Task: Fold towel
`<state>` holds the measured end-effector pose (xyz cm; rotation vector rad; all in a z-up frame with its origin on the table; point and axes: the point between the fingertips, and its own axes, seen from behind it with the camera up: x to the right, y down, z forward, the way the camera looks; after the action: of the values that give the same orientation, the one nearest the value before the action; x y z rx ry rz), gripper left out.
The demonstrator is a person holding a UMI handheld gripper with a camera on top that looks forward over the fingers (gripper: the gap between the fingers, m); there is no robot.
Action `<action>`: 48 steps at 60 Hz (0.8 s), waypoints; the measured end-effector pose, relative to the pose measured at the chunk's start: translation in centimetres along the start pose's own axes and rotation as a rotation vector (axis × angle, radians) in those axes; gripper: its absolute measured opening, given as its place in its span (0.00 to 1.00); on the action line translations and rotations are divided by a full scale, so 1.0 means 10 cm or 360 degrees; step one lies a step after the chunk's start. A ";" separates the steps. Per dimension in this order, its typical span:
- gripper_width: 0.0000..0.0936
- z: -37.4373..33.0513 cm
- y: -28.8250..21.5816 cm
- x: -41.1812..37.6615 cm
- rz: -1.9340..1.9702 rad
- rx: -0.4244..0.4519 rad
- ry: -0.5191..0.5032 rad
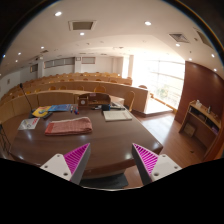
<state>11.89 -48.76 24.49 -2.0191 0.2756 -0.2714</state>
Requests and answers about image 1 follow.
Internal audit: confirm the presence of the white paper pad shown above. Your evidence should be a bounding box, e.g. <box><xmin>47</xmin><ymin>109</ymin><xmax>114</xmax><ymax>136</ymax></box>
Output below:
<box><xmin>103</xmin><ymin>110</ymin><xmax>132</xmax><ymax>121</ymax></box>

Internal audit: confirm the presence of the folded pink towel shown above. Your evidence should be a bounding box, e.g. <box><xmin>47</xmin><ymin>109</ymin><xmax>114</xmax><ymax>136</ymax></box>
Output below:
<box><xmin>45</xmin><ymin>117</ymin><xmax>93</xmax><ymax>135</ymax></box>

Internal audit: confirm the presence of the wooden shelf cabinet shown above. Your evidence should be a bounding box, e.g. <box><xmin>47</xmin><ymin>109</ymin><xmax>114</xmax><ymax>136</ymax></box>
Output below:
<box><xmin>180</xmin><ymin>100</ymin><xmax>221</xmax><ymax>149</ymax></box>

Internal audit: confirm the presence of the blue book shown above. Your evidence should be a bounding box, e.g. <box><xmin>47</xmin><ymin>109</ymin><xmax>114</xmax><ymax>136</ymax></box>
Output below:
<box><xmin>48</xmin><ymin>104</ymin><xmax>71</xmax><ymax>112</ymax></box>

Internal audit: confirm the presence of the long curved wooden bench desk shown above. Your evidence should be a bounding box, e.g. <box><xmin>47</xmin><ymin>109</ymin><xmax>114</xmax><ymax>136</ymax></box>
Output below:
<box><xmin>0</xmin><ymin>81</ymin><xmax>149</xmax><ymax>122</ymax></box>

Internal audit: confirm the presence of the wooden chair behind organizer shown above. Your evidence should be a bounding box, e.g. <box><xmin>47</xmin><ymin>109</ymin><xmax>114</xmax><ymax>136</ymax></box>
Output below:
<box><xmin>94</xmin><ymin>86</ymin><xmax>106</xmax><ymax>93</ymax></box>

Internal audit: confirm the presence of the black remote control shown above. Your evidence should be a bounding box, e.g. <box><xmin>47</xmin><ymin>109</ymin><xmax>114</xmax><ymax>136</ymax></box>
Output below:
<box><xmin>43</xmin><ymin>112</ymin><xmax>53</xmax><ymax>119</ymax></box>

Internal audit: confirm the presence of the white red leaflet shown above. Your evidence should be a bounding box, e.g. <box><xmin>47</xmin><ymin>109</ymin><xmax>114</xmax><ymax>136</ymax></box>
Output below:
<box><xmin>18</xmin><ymin>118</ymin><xmax>39</xmax><ymax>130</ymax></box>

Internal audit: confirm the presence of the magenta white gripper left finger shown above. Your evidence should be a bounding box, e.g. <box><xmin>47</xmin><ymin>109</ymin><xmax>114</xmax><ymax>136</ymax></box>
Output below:
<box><xmin>41</xmin><ymin>143</ymin><xmax>91</xmax><ymax>185</ymax></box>

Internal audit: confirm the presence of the wooden desk organizer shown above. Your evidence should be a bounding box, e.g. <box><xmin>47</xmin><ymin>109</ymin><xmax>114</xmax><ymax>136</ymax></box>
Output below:
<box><xmin>78</xmin><ymin>92</ymin><xmax>111</xmax><ymax>107</ymax></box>

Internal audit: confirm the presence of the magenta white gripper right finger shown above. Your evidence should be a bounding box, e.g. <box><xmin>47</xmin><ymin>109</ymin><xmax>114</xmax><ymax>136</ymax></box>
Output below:
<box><xmin>132</xmin><ymin>143</ymin><xmax>181</xmax><ymax>185</ymax></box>

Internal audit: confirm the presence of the wooden chair at table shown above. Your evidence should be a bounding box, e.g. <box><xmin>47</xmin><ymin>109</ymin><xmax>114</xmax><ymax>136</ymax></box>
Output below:
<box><xmin>124</xmin><ymin>91</ymin><xmax>135</xmax><ymax>111</ymax></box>

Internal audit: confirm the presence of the black desk microphone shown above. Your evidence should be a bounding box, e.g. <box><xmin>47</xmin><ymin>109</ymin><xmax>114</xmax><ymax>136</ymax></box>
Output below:
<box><xmin>19</xmin><ymin>83</ymin><xmax>35</xmax><ymax>119</ymax></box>

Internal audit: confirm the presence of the yellow blue booklet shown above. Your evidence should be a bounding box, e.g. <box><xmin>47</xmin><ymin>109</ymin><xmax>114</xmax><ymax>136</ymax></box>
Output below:
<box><xmin>32</xmin><ymin>106</ymin><xmax>50</xmax><ymax>118</ymax></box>

